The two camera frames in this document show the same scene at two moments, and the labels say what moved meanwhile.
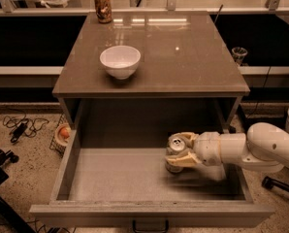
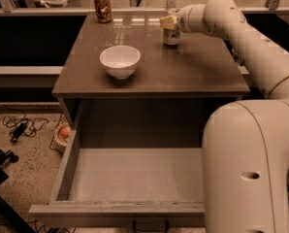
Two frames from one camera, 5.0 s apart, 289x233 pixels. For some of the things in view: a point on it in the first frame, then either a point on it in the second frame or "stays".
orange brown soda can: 103,7 stays
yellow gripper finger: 183,160 to 169,22
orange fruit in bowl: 65,132 stays
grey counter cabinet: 186,79 stays
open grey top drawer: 115,186 stays
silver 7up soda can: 176,142 to 172,37
